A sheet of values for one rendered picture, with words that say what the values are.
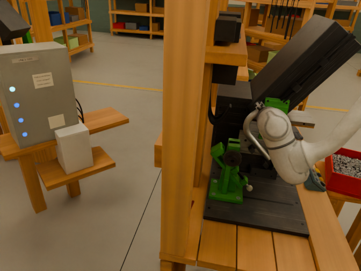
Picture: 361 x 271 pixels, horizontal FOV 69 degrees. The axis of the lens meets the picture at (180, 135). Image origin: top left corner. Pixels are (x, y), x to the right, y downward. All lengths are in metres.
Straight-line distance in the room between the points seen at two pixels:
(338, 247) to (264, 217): 0.28
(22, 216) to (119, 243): 0.88
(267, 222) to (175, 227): 0.42
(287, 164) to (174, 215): 0.43
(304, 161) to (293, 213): 0.35
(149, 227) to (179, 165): 1.57
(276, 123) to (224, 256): 0.51
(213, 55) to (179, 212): 0.52
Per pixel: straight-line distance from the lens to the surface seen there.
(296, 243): 1.19
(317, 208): 1.36
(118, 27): 10.51
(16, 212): 2.70
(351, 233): 1.89
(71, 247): 2.28
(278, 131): 0.91
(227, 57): 0.93
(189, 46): 0.63
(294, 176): 1.02
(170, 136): 0.72
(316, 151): 1.00
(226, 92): 1.45
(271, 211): 1.25
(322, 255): 1.17
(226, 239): 1.12
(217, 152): 1.12
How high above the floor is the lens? 1.73
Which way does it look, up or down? 29 degrees down
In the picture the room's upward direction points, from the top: 3 degrees clockwise
